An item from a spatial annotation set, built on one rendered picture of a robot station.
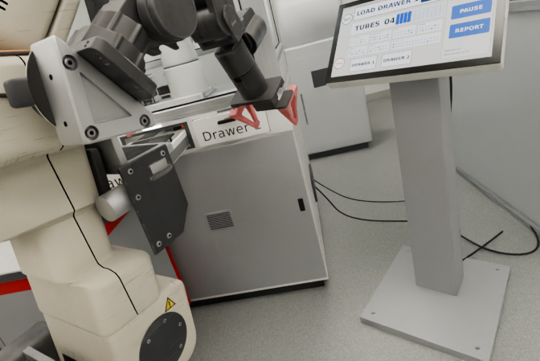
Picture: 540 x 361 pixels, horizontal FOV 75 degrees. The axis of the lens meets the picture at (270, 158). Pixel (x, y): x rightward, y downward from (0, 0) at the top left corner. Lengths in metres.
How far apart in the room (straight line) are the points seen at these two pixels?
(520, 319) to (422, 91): 0.91
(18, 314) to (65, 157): 0.80
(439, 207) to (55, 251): 1.20
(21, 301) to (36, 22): 0.88
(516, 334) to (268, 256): 0.96
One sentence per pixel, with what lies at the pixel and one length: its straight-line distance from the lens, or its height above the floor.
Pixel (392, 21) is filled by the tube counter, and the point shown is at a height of 1.11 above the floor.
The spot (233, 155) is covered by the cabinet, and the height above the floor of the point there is 0.75.
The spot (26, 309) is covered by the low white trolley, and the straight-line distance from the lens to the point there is 1.30.
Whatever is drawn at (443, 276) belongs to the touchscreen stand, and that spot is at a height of 0.12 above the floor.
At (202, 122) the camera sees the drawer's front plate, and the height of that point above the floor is 0.91.
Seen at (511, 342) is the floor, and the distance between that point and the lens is 1.59.
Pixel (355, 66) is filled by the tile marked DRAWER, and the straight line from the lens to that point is 1.24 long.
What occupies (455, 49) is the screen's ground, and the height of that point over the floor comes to 1.01.
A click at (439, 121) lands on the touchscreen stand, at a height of 0.77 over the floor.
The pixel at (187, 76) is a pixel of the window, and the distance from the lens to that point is 1.42.
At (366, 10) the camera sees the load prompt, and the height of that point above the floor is 1.16.
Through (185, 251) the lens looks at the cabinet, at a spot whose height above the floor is 0.35.
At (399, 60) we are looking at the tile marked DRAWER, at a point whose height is 1.00.
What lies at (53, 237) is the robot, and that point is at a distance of 0.61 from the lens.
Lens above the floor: 1.18
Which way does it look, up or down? 20 degrees down
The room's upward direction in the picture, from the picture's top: 15 degrees counter-clockwise
